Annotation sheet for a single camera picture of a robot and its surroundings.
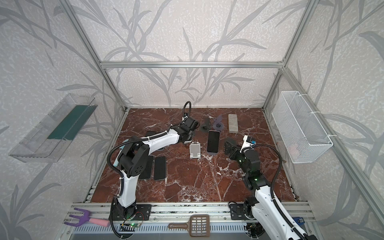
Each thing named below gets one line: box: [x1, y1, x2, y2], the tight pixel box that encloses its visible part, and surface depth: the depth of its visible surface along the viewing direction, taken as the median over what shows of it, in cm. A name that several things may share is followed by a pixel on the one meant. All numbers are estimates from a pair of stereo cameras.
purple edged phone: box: [207, 130, 220, 155], surface depth 91 cm
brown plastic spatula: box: [168, 214, 211, 238], surface depth 71 cm
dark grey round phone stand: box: [213, 114, 225, 131], surface depth 110 cm
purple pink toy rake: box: [64, 208, 111, 227], surface depth 73 cm
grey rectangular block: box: [228, 114, 239, 134], surface depth 109 cm
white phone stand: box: [189, 141, 201, 159], surface depth 93 cm
